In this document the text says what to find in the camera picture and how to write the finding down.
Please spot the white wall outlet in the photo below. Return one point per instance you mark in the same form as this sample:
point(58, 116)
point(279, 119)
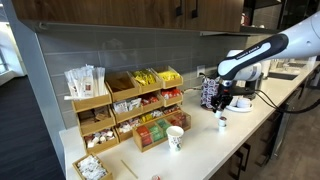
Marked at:
point(200, 70)

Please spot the green tea bag pack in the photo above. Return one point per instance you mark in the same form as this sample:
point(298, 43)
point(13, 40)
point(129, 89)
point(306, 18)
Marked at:
point(156, 133)

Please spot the wooden tiered condiment organizer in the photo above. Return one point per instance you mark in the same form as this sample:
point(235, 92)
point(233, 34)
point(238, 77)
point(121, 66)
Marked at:
point(96, 125)

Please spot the white cup lids stack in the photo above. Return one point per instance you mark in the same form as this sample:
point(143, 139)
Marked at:
point(243, 102)

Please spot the wooden tea bag box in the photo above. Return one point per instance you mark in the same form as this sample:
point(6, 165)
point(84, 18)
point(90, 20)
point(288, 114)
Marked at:
point(156, 141)

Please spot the dark lower cabinet drawers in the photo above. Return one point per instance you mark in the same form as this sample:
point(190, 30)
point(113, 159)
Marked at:
point(260, 156)

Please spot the maroon Starbucks coffee pod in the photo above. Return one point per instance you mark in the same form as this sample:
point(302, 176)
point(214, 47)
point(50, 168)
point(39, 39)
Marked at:
point(222, 121)

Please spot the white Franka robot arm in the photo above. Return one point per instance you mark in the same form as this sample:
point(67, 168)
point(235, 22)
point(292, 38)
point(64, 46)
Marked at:
point(300, 40)

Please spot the creamer cups pile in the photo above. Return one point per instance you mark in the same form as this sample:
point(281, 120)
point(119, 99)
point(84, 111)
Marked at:
point(99, 138)

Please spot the orange brown lid coffee pod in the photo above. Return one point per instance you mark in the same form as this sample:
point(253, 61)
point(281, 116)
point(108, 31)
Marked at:
point(218, 115)

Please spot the yellow sweetener packets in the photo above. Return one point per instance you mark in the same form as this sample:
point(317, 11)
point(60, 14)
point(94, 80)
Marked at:
point(168, 75)

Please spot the small red lid pod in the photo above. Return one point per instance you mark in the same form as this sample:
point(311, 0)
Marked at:
point(155, 177)

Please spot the black coffee machine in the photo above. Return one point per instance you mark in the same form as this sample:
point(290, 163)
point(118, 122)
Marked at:
point(248, 90)

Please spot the red packets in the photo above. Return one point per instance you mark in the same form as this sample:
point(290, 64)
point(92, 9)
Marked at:
point(170, 93)

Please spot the white wrapped stirrers bundle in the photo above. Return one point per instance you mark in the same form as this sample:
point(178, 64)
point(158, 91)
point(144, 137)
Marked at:
point(85, 81)

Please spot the green lid coffee pod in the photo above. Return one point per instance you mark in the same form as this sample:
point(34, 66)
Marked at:
point(222, 129)

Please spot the round white cup tray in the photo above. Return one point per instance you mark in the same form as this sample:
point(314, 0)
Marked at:
point(233, 108)

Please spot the red tea bag pack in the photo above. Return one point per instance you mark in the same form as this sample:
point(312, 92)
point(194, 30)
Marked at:
point(144, 135)

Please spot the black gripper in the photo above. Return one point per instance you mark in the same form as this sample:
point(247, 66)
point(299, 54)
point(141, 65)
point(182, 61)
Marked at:
point(224, 97)

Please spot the patterned paper cup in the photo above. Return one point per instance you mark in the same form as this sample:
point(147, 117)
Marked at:
point(175, 140)

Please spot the white sugar packets pile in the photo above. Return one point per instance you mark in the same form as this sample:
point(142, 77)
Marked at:
point(91, 168)

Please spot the small wooden sugar packet box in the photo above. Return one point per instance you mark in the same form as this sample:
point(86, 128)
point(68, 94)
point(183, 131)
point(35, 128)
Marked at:
point(78, 171)

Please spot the wooden upper cabinet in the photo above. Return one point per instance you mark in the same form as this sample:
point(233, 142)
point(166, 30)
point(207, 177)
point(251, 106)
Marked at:
point(100, 11)

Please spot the yellow green packets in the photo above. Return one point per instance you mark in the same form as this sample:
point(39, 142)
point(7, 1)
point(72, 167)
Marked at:
point(144, 77)

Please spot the wooden stir stick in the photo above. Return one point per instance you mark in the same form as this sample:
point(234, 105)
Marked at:
point(129, 169)

